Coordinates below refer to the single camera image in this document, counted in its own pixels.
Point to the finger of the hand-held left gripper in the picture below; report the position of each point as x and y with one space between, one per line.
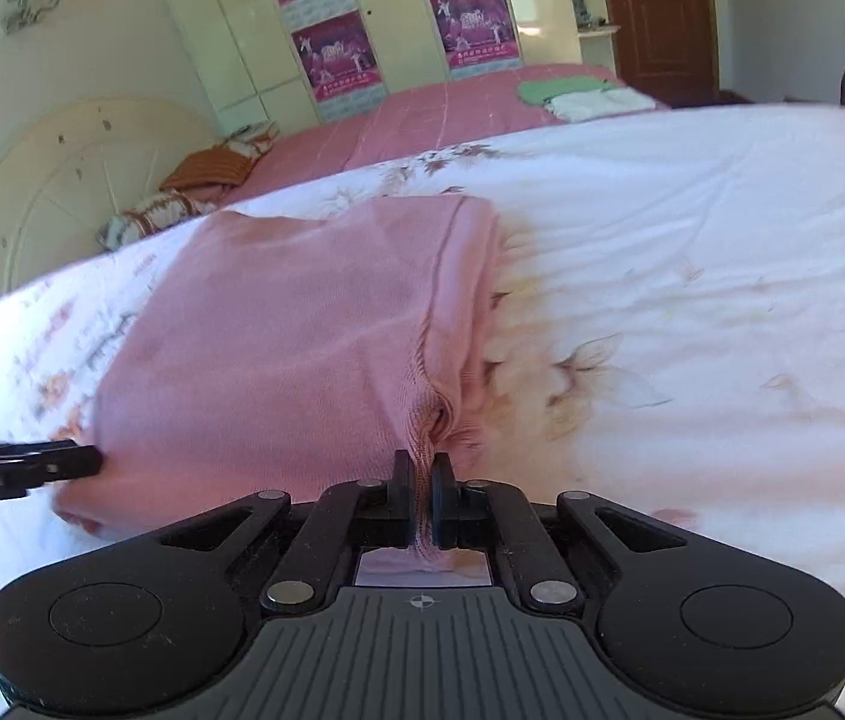
62 459

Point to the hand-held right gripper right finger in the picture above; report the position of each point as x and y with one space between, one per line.
443 499

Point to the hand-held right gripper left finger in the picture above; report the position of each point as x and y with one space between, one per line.
401 495

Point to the pink knit sweater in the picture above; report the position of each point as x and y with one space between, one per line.
280 345

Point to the patterned pillow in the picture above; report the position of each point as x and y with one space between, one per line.
152 214

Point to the cream round headboard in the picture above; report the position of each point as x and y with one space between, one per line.
62 180

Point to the orange pillow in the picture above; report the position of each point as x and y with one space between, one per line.
216 161

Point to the white floral blanket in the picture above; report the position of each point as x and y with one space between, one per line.
729 277

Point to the pink bed sheet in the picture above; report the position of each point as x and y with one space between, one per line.
430 120

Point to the green folded cloth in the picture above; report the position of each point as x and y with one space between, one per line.
553 88

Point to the white folded cloth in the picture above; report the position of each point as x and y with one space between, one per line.
598 101

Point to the cream wardrobe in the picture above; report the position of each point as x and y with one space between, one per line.
242 37

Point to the white shelf unit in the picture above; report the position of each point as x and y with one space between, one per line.
591 34

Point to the brown wooden door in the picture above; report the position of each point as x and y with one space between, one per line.
658 15

